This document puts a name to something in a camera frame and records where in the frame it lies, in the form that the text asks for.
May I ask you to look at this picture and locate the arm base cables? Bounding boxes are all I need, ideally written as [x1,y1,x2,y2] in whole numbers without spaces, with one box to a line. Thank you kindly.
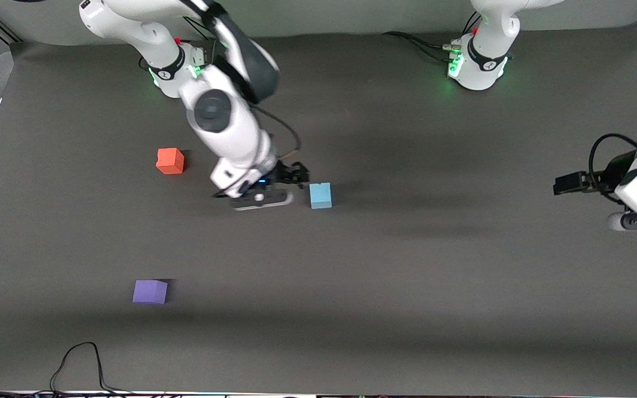
[174,9,226,71]
[382,10,483,62]

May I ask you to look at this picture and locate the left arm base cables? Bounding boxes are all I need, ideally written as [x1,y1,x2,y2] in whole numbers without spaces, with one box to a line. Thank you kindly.
[382,10,483,62]

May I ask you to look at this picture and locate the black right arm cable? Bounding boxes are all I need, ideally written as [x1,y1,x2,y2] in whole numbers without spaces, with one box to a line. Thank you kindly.
[252,104,302,166]

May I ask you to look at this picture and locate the thin black looped cable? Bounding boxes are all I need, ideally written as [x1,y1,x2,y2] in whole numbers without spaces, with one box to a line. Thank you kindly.
[0,342,134,397]

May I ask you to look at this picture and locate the light blue foam block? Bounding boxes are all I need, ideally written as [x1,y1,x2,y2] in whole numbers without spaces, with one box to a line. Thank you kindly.
[309,182,333,210]

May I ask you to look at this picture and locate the orange foam block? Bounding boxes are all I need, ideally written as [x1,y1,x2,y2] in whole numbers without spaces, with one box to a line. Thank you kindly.
[156,148,185,175]

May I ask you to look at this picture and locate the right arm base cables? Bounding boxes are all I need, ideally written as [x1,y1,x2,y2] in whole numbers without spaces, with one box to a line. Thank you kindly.
[174,9,226,71]

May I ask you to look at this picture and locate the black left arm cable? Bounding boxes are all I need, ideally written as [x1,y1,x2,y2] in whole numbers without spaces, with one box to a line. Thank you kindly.
[588,133,637,193]

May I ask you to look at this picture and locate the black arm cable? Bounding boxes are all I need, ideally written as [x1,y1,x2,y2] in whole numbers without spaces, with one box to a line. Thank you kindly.
[588,133,637,193]
[252,104,302,166]

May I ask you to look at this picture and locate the purple foam block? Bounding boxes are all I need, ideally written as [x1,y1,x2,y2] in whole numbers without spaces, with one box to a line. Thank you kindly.
[132,280,169,305]

